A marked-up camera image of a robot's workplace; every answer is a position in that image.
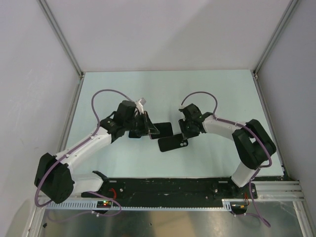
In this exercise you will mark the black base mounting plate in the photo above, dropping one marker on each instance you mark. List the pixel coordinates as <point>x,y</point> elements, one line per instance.
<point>172,200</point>

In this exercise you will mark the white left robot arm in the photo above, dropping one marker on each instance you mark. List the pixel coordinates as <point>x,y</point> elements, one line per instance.
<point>56,176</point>

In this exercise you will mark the controller board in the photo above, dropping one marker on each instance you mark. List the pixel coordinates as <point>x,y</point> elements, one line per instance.
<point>104,204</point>
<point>238,209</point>

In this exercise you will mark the right aluminium frame post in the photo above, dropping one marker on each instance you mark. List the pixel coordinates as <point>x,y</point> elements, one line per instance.
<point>281,26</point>

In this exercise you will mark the right controller board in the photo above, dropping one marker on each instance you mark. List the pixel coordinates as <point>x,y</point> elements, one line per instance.
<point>238,209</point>

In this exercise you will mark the left controller board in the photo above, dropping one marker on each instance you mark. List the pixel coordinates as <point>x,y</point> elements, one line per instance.
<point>104,204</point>

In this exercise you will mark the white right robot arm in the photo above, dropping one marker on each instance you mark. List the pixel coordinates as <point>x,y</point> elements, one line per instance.
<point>253,144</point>

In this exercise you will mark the aluminium front frame rail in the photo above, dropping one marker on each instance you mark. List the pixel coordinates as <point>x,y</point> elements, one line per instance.
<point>279,188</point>

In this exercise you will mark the aluminium frame post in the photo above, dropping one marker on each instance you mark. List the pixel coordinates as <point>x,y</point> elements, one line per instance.
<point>43,4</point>
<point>281,26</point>

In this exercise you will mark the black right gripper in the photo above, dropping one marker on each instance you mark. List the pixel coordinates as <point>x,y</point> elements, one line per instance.
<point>182,123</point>

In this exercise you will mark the black phone case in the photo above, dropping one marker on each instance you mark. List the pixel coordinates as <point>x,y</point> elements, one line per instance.
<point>172,142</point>

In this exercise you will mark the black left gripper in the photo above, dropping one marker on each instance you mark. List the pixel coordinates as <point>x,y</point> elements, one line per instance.
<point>147,127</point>

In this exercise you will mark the teal smartphone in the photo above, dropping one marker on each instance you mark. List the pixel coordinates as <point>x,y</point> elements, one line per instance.
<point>134,135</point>

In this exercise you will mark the left aluminium frame post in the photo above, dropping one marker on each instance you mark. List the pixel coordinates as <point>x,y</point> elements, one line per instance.
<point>43,4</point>

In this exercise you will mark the pink smartphone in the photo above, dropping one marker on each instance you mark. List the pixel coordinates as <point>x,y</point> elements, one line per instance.
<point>165,130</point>

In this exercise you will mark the grey slotted cable duct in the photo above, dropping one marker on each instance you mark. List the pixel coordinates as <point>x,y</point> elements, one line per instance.
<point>96,204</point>

